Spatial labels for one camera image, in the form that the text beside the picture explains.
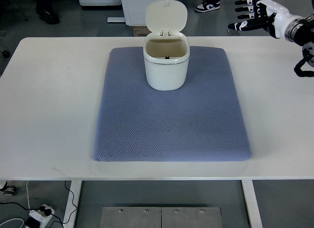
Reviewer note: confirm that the black white sneaker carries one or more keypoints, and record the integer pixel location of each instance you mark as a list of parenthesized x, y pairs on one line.
[(207, 6)]

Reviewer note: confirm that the black silver robot right arm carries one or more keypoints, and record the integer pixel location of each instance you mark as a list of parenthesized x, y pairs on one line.
[(294, 29)]

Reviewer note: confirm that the white trash bin open lid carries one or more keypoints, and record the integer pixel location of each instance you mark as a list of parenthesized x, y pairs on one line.
[(166, 49)]

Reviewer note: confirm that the white right table leg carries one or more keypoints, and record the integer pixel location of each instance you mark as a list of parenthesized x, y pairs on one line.
[(251, 204)]

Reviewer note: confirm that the white cabinet pedestal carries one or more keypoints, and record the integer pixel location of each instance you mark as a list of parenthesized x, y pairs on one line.
[(134, 13)]

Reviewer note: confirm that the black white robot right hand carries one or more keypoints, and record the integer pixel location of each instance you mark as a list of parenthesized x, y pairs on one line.
[(261, 14)]

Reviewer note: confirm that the blue quilted mat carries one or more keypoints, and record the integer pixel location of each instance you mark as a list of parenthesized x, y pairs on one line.
[(199, 122)]

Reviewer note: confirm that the white power strip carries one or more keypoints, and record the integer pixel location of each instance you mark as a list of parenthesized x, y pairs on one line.
[(43, 215)]

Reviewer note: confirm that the metal floor plate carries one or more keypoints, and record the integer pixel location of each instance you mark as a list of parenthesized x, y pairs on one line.
[(161, 217)]

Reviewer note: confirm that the cardboard box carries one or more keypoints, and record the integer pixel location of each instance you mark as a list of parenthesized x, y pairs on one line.
[(140, 31)]

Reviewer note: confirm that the caster wheel lower left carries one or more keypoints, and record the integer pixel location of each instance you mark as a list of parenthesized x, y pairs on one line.
[(8, 190)]

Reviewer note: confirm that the grey floor socket cover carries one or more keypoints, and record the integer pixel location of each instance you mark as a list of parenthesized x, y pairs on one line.
[(233, 32)]

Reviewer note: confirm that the black caster wheel left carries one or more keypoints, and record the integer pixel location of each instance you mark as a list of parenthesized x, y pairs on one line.
[(5, 54)]

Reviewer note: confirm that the person legs dark trousers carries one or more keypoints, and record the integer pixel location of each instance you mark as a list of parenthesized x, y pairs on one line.
[(45, 11)]

